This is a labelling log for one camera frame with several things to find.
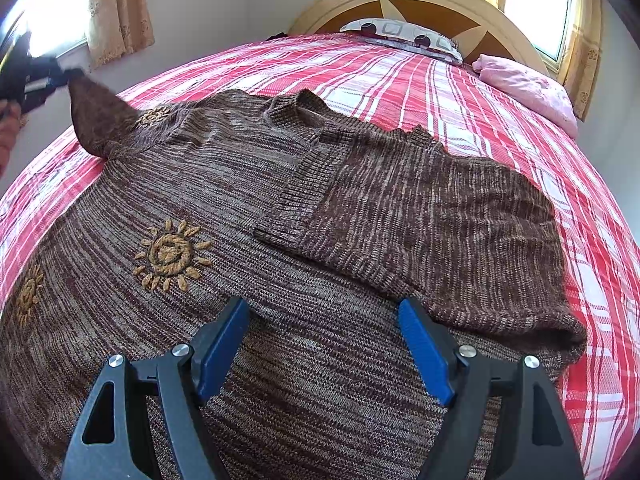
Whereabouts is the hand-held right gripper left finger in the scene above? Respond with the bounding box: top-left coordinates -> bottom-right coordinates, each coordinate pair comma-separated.
60,297 -> 251,480

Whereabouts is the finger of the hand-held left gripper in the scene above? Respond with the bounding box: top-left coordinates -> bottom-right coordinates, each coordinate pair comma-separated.
52,66 -> 83,88

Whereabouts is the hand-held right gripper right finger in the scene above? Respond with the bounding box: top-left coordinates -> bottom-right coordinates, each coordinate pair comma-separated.
397,297 -> 586,480

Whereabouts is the brown knit sweater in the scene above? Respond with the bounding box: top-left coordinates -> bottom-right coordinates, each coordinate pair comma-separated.
0,77 -> 588,480

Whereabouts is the person's left hand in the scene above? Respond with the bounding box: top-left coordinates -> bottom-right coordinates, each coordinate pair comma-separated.
0,100 -> 23,177

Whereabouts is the bright window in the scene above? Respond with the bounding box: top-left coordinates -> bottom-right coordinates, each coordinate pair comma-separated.
17,0 -> 96,58
502,0 -> 573,63

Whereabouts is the red plaid bed blanket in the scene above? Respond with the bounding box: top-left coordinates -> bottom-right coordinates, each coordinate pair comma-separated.
0,32 -> 640,480

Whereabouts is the pink pillow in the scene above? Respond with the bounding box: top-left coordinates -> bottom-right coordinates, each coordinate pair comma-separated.
472,53 -> 578,136

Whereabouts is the white patterned pillow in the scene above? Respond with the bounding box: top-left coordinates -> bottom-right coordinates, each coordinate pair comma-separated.
340,18 -> 465,66

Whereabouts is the cream wooden headboard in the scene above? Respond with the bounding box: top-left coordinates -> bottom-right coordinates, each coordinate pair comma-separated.
289,0 -> 551,78

